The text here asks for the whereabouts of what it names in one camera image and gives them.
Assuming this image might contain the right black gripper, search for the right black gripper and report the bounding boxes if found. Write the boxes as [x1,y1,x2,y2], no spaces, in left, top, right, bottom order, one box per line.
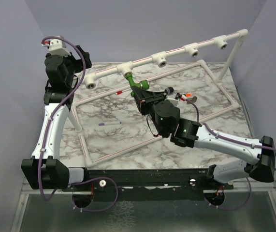
[131,87,167,136]

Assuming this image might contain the green plastic water faucet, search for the green plastic water faucet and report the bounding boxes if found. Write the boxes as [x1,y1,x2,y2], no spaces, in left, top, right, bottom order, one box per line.
[125,72,149,90]

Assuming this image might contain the white PVC pipe rack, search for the white PVC pipe rack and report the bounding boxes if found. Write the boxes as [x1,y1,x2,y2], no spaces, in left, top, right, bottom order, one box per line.
[70,29,249,169]

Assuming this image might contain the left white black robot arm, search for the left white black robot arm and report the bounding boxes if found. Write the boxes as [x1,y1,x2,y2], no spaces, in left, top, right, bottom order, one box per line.
[21,45,92,191]

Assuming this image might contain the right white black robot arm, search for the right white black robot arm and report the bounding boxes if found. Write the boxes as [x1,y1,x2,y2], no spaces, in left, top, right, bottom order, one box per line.
[131,86,276,189]

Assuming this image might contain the red capped white pen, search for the red capped white pen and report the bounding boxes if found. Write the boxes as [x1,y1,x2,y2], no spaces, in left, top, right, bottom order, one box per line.
[116,89,131,95]

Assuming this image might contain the black grey faucet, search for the black grey faucet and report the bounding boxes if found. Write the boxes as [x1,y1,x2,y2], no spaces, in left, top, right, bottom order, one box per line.
[164,87,174,95]

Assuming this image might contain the purple capped white pen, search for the purple capped white pen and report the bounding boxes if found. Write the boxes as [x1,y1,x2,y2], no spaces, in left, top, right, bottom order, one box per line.
[98,121,121,126]

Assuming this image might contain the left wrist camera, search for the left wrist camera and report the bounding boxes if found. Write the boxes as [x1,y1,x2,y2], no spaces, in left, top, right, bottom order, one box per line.
[42,39,71,57]

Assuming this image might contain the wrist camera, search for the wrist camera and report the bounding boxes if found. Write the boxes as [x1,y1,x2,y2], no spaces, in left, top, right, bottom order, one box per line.
[166,93,187,107]
[42,39,71,57]

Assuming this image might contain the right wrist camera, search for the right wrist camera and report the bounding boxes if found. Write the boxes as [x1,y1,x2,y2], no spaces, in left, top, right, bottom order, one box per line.
[166,93,187,107]

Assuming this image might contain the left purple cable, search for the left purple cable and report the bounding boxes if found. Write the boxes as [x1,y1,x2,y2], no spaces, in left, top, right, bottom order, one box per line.
[37,36,87,203]

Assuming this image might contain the purple cable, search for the purple cable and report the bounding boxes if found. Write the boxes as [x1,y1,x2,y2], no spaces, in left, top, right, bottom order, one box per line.
[183,98,276,171]
[37,36,87,203]

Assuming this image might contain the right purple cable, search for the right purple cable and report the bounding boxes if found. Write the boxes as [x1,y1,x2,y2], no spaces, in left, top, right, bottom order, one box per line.
[183,98,276,171]

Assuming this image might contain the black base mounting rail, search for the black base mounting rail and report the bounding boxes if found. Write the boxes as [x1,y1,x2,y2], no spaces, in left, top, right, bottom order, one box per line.
[66,168,232,202]

